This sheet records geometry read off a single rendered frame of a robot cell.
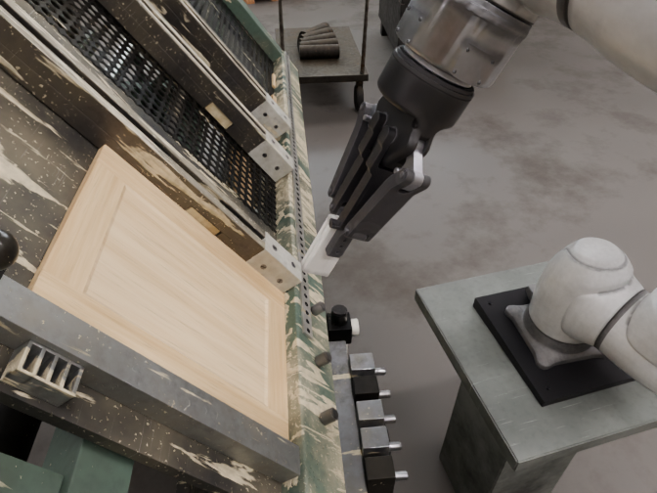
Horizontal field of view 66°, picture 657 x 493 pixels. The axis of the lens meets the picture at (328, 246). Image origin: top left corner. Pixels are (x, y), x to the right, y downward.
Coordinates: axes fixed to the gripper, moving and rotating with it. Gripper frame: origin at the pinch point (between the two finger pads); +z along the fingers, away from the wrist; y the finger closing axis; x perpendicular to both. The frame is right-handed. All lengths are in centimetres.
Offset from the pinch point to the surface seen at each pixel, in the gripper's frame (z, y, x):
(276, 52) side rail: 39, -183, 42
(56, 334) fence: 23.6, -4.4, -22.4
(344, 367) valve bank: 54, -27, 39
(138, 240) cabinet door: 28.7, -29.0, -13.2
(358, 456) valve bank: 54, -6, 36
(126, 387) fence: 29.5, -1.9, -13.4
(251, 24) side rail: 33, -185, 28
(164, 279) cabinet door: 31.7, -24.2, -8.2
